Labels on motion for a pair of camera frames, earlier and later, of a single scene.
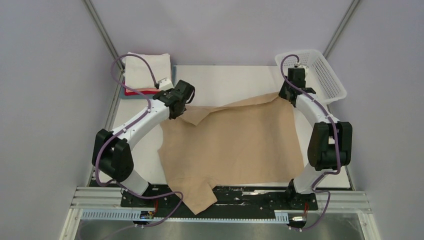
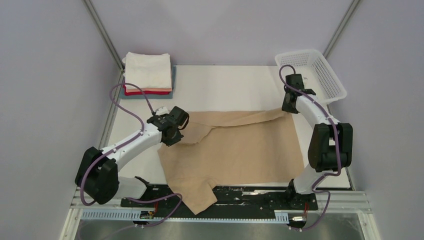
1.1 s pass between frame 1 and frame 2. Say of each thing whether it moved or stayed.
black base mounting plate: stayed
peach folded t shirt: stayed
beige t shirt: moved
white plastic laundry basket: stayed
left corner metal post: stayed
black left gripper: moved
